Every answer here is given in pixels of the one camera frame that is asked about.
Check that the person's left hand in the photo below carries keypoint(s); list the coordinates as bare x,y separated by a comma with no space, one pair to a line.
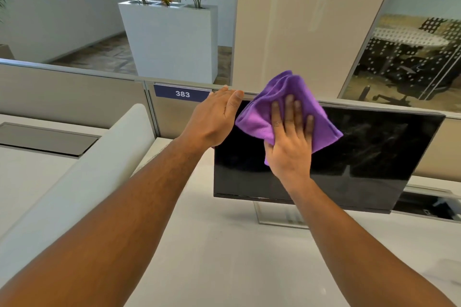
212,119

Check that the person's right hand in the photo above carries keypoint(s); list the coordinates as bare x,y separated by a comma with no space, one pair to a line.
291,152

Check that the black monitor with silver stand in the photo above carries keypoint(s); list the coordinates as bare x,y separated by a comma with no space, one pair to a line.
378,148

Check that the person's right forearm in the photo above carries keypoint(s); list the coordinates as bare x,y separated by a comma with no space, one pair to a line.
360,252

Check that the white desk divider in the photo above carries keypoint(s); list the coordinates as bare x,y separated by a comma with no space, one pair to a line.
90,181

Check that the round white table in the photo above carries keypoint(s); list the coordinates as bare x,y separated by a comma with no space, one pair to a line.
407,37

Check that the white planter box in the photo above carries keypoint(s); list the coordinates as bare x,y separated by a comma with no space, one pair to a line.
169,44

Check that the blue number sign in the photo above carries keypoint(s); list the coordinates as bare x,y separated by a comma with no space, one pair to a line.
180,93

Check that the purple microfibre cloth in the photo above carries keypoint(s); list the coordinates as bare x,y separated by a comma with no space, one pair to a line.
259,119

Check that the black office chair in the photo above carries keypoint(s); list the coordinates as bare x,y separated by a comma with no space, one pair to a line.
407,69

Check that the beige partition panel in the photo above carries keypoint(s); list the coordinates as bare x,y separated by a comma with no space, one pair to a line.
72,98
165,116

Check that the person's left forearm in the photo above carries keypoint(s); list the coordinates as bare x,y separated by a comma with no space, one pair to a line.
108,227

